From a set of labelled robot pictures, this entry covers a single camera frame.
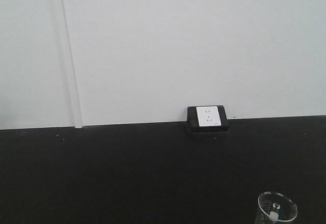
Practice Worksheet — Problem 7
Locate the clear glass beaker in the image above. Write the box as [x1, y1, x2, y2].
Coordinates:
[254, 191, 298, 224]

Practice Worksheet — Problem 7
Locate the white wall power socket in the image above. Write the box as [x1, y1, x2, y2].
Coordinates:
[186, 105, 229, 133]

